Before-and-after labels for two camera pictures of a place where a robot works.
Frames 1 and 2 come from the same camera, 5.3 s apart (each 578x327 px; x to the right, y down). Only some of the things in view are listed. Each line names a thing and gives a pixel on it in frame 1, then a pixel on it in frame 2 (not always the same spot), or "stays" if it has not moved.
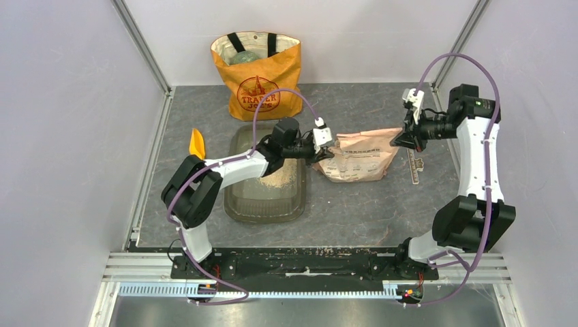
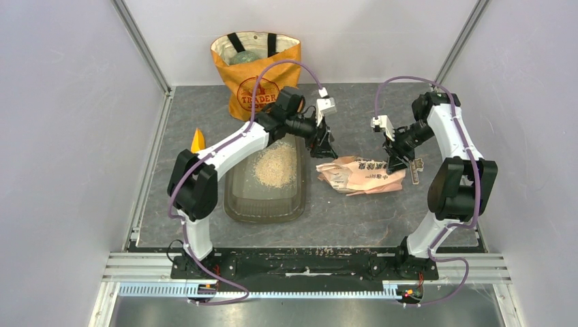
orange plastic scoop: x=196 y=146 stays
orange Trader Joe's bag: x=254 y=63 stays
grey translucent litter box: x=278 y=197 stays
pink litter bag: x=360 y=157 → x=352 y=175
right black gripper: x=415 y=139 → x=397 y=148
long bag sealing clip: x=414 y=165 stays
